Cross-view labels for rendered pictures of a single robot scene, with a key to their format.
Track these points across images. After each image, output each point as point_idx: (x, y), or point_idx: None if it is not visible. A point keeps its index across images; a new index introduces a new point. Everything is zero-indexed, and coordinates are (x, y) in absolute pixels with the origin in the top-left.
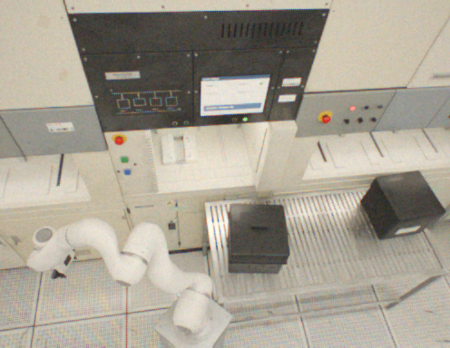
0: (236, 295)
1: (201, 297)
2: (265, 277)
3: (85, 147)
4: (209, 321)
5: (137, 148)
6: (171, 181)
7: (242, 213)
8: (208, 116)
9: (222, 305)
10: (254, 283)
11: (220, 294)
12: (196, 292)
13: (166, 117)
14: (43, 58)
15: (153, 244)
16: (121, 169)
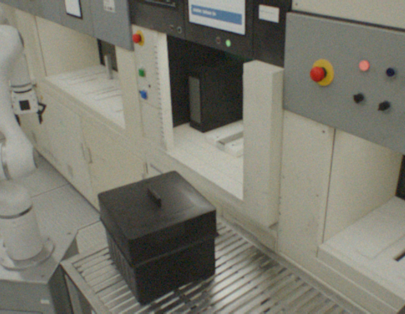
0: (78, 273)
1: None
2: (123, 292)
3: (120, 39)
4: (30, 261)
5: (150, 59)
6: (189, 152)
7: (167, 182)
8: (195, 24)
9: (65, 277)
10: (107, 284)
11: (72, 259)
12: (0, 145)
13: (166, 15)
14: None
15: None
16: (141, 90)
